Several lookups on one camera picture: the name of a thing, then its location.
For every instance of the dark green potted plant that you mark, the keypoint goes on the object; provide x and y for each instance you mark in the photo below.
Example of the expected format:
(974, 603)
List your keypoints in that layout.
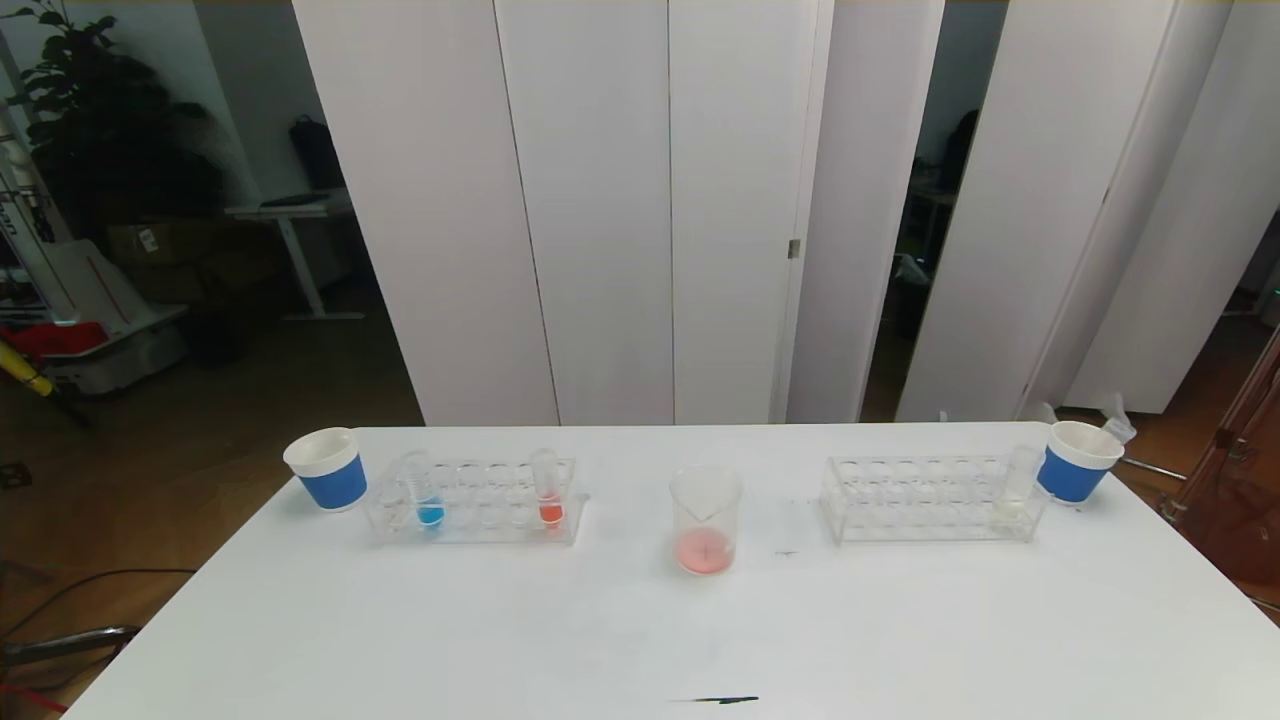
(100, 130)

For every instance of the graduated clear plastic test tube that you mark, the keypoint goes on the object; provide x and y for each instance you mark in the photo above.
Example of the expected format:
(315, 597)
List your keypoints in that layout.
(1122, 428)

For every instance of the brown cardboard box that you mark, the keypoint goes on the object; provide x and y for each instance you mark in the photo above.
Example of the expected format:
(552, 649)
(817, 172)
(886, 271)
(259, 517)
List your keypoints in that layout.
(180, 245)

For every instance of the white printed column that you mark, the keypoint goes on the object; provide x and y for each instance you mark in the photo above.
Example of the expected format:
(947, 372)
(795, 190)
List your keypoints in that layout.
(25, 200)

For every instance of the clear glass beaker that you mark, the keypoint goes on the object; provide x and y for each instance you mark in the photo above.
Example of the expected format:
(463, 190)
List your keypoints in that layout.
(705, 552)

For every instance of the white office desk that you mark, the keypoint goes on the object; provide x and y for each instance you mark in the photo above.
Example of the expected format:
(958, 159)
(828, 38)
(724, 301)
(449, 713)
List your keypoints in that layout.
(290, 210)

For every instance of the metal light stand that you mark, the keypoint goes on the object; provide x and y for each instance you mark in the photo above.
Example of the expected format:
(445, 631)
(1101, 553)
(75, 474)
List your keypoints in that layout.
(1225, 437)

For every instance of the grey metal floor leg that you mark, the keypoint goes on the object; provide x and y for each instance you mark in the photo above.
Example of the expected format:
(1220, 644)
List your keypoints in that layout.
(80, 640)

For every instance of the white machine housing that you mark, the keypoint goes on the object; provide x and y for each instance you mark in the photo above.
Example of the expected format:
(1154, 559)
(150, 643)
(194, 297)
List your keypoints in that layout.
(110, 350)

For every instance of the black backpack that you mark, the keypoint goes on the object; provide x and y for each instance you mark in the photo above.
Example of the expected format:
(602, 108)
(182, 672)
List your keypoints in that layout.
(315, 150)

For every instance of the test tube with blue liquid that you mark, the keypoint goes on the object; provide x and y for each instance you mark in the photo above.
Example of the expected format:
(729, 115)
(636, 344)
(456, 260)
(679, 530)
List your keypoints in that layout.
(430, 514)

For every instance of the blue white paper cup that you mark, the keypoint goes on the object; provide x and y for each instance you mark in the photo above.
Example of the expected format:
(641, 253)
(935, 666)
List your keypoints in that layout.
(330, 485)
(1070, 478)

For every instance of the clear plastic test tube rack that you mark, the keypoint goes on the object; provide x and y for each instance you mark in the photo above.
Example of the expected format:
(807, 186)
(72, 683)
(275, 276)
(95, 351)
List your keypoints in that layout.
(930, 500)
(480, 502)

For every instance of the test tube with red liquid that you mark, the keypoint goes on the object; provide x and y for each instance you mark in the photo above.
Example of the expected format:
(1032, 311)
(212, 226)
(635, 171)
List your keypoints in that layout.
(550, 513)

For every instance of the test tube with pale liquid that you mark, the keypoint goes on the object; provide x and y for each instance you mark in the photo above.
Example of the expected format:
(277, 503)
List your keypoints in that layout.
(1010, 508)

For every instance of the small black floor box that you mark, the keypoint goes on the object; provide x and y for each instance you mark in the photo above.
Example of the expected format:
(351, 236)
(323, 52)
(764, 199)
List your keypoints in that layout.
(14, 475)

